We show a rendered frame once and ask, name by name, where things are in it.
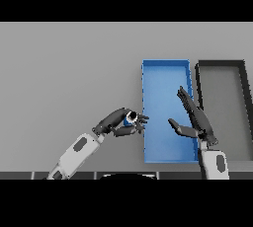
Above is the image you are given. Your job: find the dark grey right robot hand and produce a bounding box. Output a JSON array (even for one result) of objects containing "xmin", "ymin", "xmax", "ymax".
[{"xmin": 167, "ymin": 85, "xmax": 219, "ymax": 147}]

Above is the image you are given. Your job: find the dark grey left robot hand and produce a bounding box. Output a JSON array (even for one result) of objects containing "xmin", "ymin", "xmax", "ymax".
[{"xmin": 91, "ymin": 107, "xmax": 150, "ymax": 138}]

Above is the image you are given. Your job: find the blue pipe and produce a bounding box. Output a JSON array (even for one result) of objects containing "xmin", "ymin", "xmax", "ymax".
[{"xmin": 123, "ymin": 110, "xmax": 139, "ymax": 127}]

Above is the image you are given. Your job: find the dark grey bin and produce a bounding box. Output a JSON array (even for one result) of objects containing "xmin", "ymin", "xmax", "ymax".
[{"xmin": 194, "ymin": 59, "xmax": 253, "ymax": 163}]

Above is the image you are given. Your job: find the blue bin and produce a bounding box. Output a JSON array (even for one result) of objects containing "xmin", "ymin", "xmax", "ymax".
[{"xmin": 140, "ymin": 58, "xmax": 200, "ymax": 165}]

